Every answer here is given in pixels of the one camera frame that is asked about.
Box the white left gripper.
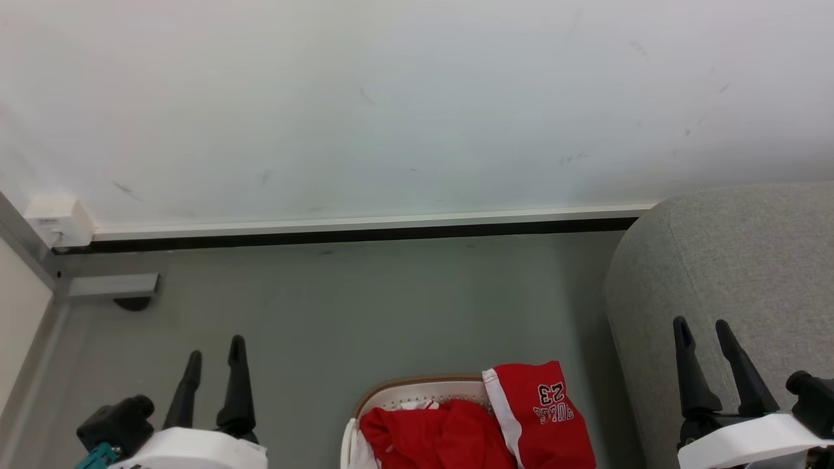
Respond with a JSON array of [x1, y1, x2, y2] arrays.
[[108, 335, 268, 469]]

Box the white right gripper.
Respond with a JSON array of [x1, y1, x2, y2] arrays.
[[672, 316, 834, 469]]

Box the red shorts with number 23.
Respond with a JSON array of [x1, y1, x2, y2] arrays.
[[482, 361, 597, 469]]

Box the plain red shirt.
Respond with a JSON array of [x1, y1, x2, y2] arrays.
[[359, 399, 519, 469]]

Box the grey fabric sofa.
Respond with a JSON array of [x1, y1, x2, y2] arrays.
[[604, 182, 834, 469]]

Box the white basket with brown rim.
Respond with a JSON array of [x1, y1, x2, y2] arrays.
[[340, 373, 497, 469]]

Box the white baseboard with black strip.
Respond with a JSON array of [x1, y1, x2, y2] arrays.
[[52, 203, 657, 255]]

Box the teal cable connector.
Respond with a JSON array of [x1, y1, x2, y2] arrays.
[[75, 443, 122, 469]]

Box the grey partition frame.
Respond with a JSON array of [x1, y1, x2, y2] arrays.
[[0, 192, 71, 469]]

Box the white wall box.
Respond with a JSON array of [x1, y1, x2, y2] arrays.
[[24, 195, 97, 250]]

